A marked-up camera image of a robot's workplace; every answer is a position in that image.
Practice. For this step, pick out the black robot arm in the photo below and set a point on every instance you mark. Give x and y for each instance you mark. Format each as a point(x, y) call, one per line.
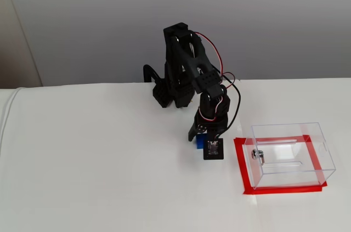
point(181, 59)

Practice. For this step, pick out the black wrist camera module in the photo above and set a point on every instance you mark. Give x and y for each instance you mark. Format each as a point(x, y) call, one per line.
point(213, 148)

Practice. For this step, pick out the silver cylinder lock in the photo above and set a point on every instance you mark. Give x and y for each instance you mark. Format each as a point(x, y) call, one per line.
point(258, 156)

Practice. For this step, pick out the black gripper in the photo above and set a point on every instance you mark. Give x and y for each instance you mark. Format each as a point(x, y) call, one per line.
point(202, 128)

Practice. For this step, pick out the red tape frame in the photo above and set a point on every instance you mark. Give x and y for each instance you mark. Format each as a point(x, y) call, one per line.
point(285, 190)

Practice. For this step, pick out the blue lego brick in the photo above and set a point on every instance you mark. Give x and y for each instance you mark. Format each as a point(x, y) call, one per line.
point(200, 142)

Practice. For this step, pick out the transparent plastic box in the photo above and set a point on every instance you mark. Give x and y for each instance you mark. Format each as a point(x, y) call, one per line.
point(290, 155)

